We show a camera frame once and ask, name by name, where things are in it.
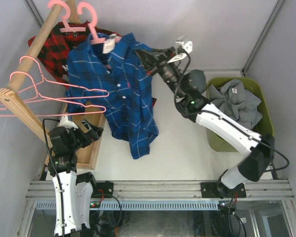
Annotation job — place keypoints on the red plaid shirt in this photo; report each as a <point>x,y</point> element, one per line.
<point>56,48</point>

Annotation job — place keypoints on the pink wire hanger grey shirt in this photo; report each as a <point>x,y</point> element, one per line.
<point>39,108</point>

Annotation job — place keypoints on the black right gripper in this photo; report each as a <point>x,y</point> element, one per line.
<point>153,58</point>

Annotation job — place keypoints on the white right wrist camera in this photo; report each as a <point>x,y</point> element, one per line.
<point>183,47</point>

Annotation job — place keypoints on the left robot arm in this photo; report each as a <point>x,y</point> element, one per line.
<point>72,191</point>

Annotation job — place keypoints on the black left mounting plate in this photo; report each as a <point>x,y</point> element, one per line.
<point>102,188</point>

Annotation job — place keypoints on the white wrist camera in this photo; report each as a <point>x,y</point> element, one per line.
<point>67,122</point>
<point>183,47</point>

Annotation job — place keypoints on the grey slotted cable duct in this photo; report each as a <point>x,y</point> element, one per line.
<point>161,205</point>

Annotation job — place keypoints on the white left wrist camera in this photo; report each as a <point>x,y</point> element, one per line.
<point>67,122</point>

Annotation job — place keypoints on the pink plastic hanger red shirt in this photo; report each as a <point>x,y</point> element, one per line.
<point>70,19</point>

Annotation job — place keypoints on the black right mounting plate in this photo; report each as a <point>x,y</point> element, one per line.
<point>215,190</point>

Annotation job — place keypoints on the black mounting plate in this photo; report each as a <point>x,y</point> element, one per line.
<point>102,188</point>
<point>215,190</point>

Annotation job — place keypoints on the wooden clothes rack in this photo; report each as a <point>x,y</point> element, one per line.
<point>19,108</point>

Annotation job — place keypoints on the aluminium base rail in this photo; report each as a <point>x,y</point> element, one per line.
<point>171,190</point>

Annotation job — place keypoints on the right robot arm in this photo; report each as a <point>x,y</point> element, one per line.
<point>188,88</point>

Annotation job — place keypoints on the pink plastic hanger blue shirt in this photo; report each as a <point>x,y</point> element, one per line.
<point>92,25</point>

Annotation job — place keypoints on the green plastic basket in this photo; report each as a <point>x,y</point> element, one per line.
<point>265,125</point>

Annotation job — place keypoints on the white paper price tag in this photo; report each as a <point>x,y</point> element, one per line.
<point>108,45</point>

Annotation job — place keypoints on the blue plaid shirt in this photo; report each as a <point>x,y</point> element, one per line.
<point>129,110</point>

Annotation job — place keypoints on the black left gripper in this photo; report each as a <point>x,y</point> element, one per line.
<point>93,134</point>

